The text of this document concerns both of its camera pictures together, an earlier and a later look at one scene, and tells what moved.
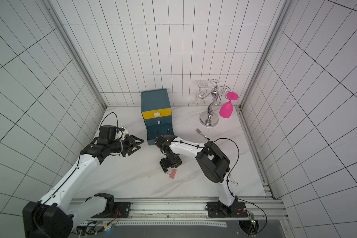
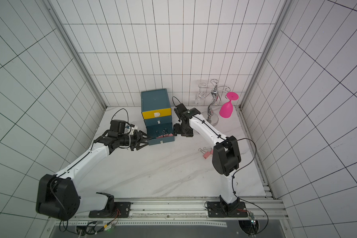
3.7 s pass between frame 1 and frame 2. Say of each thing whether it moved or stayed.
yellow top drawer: stayed
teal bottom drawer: stayed
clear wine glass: stayed
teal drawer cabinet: stayed
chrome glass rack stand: stayed
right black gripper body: moved
